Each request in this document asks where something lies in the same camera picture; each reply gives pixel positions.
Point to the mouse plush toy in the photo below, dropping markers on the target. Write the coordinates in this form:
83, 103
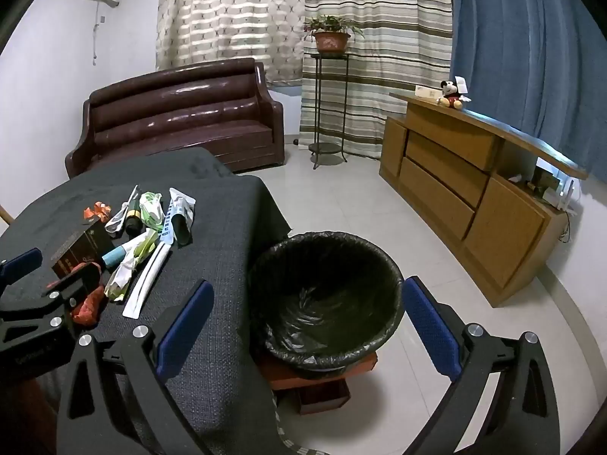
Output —
449, 97

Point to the black lined trash bin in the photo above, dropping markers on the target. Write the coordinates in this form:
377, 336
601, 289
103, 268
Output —
332, 303

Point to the white green crumpled wrapper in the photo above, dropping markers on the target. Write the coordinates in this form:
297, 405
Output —
118, 282

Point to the white paper tag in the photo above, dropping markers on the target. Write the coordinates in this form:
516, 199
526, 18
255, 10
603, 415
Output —
461, 84

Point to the wooden cabinet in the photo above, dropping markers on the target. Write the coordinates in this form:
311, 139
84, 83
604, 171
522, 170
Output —
441, 151

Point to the white tube teal cap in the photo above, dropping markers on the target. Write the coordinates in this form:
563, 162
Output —
114, 257

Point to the blue white toothpaste tube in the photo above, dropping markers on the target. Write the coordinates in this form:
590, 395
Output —
182, 208

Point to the striped curtain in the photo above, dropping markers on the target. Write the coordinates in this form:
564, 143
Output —
389, 57

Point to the dark grey tablecloth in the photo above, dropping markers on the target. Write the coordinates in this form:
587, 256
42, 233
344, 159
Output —
213, 227

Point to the air conditioner pipe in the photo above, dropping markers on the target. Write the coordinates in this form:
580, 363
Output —
97, 28

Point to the twisted white wrapper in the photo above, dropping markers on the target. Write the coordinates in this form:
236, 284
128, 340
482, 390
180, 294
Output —
114, 222

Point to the white green plastic bag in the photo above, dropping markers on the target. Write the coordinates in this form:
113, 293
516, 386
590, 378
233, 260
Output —
151, 208

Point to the cream patterned curtain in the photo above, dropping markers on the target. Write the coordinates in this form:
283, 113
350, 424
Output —
227, 14

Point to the white flat box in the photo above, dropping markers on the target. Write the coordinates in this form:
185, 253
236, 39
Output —
427, 93

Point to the orange crumpled bag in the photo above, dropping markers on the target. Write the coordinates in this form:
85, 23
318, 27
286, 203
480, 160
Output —
97, 212

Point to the black metal plant stand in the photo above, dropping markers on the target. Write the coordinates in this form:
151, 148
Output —
327, 149

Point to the small dark box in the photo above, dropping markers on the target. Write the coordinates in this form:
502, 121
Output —
545, 181

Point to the white router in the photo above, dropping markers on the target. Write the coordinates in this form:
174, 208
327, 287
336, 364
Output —
566, 196

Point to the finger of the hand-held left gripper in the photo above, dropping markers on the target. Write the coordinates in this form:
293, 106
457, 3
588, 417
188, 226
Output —
76, 286
21, 265

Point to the brown leather sofa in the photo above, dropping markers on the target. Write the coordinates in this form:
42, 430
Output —
180, 123

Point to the red crumpled wrapper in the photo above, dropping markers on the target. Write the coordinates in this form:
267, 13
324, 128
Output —
90, 308

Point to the dark green tube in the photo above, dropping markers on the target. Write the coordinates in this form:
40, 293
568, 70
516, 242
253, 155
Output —
133, 220

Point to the blue curtain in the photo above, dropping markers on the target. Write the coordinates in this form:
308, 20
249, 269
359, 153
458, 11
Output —
521, 47

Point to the long white strip package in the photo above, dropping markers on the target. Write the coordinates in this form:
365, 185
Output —
144, 284

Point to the potted plant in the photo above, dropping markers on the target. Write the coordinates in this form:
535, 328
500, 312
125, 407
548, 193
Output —
331, 41

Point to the dark brown box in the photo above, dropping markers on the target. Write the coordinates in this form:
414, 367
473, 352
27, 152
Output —
78, 249

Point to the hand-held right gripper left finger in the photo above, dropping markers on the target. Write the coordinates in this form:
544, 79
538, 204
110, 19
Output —
185, 327

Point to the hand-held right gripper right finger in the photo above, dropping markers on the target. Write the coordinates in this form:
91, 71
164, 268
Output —
431, 327

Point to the bamboo chair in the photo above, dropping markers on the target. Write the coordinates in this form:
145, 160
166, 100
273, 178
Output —
5, 215

